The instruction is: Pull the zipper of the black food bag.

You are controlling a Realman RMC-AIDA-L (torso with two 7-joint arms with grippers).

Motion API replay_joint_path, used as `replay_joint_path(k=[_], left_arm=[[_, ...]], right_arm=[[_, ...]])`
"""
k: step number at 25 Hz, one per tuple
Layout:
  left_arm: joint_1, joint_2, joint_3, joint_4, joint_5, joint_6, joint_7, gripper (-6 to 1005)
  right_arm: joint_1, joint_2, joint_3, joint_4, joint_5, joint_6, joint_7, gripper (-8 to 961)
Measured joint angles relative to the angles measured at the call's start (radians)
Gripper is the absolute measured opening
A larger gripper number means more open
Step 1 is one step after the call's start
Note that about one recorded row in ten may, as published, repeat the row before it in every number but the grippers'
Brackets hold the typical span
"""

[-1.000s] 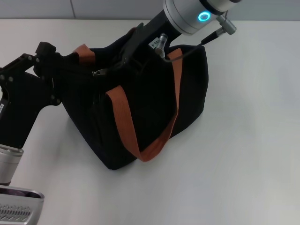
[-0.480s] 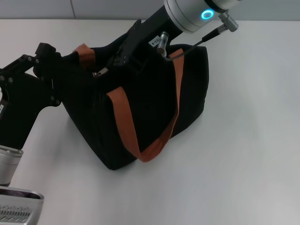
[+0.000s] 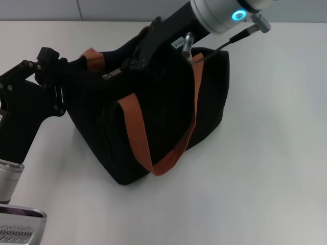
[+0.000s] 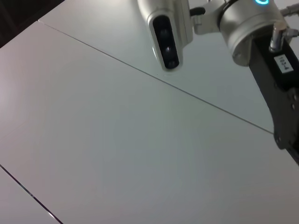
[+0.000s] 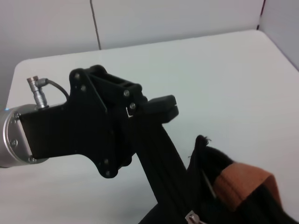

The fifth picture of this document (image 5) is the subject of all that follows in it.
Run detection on left gripper cable with connector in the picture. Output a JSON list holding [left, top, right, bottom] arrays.
[[27, 76, 71, 110]]

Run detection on silver metal zipper pull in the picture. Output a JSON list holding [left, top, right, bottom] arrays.
[[185, 211, 204, 224]]

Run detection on black food bag orange handles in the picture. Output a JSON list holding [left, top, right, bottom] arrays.
[[129, 109, 299, 224]]

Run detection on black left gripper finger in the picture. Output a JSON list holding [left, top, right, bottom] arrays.
[[160, 105, 180, 124]]

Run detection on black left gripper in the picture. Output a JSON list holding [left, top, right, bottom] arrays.
[[18, 64, 178, 180]]

